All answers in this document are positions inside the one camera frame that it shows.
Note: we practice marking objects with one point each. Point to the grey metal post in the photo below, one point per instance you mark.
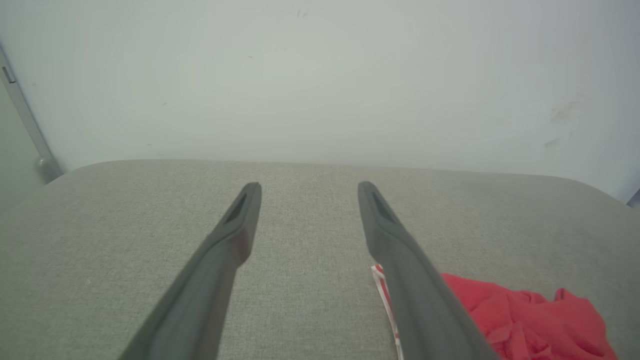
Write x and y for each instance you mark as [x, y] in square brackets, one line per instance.
[30, 125]

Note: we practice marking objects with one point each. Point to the red and white shirt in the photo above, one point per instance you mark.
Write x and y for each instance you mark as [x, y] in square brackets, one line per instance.
[530, 320]

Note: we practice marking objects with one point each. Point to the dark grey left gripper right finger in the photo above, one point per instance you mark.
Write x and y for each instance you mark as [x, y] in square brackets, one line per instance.
[420, 300]

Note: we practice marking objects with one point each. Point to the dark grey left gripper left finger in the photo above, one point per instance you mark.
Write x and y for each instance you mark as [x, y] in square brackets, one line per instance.
[210, 285]

